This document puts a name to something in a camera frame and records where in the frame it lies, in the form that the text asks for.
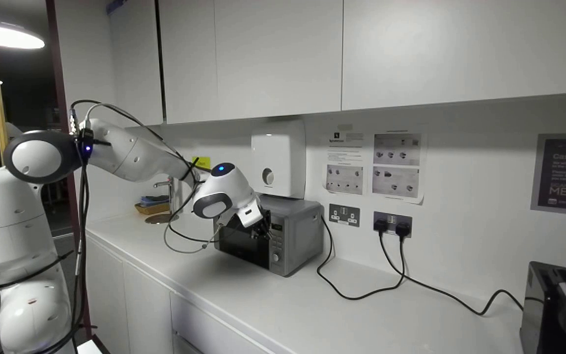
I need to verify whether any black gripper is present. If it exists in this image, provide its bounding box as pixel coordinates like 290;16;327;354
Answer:
221;209;278;244

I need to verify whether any silver microwave oven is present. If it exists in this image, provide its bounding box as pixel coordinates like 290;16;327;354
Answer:
213;193;327;280

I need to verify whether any paper sheet with pictures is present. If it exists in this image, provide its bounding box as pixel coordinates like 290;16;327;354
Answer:
370;164;423;201
325;162;366;197
372;132;423;168

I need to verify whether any chrome water tap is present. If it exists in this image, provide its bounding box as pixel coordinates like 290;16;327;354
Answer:
154;176;186;225

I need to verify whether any white base cabinet front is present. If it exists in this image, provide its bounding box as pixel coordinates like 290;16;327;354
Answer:
170;294;280;354
85;233;176;354

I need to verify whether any yellow tray with cloths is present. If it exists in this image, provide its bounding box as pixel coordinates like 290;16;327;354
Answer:
135;195;174;219

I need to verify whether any small white paper notice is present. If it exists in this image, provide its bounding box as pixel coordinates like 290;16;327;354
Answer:
327;130;366;150

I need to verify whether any white flat box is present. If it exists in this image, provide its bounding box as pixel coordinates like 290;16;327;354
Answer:
76;333;113;354

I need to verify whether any round ceiling lamp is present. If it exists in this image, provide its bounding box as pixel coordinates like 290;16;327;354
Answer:
0;16;48;54

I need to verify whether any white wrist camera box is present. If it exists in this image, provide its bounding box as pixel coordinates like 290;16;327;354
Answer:
235;201;266;231

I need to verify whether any white wall dispenser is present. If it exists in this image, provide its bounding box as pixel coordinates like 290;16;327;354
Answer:
251;121;308;199

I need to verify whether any silver wall socket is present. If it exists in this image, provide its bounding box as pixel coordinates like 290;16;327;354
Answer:
327;203;363;229

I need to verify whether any black microwave power cable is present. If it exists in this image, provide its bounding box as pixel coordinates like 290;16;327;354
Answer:
313;215;410;305

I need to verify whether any black double wall socket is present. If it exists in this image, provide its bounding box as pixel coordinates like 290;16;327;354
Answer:
372;209;416;241

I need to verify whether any black toaster power cable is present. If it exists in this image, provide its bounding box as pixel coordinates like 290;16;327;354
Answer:
398;235;528;319

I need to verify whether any white wall cabinet door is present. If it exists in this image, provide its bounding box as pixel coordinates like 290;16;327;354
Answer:
105;0;166;128
341;0;566;113
162;0;221;126
215;0;347;123

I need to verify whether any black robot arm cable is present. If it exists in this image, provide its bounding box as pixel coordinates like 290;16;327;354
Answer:
0;97;221;354

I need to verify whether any dark door frame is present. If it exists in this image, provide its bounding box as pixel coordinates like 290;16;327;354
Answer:
44;0;95;331

